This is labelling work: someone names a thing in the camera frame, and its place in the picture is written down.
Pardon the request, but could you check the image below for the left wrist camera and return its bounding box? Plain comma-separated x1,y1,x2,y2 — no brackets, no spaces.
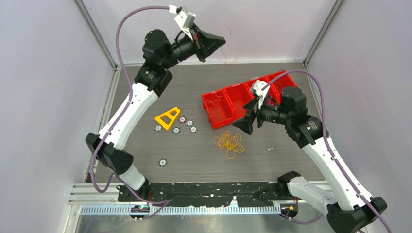
169,5,196,41

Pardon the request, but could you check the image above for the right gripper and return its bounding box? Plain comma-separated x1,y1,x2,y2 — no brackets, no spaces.
233,94,292,134

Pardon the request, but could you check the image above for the poker chip brown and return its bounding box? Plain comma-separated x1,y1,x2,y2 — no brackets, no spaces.
179,116,186,123

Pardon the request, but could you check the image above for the white slotted cable duct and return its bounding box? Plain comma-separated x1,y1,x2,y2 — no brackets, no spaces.
80,204,281,216

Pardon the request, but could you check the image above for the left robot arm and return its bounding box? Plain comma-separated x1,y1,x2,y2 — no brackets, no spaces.
86,25,226,201

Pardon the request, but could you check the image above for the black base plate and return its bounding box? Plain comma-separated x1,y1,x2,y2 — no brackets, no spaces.
138,182,297,207

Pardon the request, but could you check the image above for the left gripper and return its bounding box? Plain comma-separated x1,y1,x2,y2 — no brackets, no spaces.
162,22,225,70

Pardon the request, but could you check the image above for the poker chip blue upper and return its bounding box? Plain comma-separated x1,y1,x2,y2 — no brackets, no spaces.
186,120,193,127

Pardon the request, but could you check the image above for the yellow triangle frame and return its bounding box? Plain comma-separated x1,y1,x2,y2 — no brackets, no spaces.
154,107,181,131

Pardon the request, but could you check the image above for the red compartment bin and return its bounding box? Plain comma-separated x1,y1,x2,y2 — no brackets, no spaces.
201,70,286,129

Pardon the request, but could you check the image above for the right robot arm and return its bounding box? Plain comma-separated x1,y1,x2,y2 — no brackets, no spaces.
233,87,387,233

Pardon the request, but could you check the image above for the poker chip left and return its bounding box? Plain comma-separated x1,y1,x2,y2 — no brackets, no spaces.
155,125,162,132

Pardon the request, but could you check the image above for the pink cable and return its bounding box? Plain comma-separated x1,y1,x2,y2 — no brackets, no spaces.
216,25,239,64

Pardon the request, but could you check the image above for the yellow cable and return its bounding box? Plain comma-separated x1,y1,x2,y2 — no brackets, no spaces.
213,130,245,161

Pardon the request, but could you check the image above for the poker chip blue right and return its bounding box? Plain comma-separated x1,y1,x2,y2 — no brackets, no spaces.
189,126,197,133

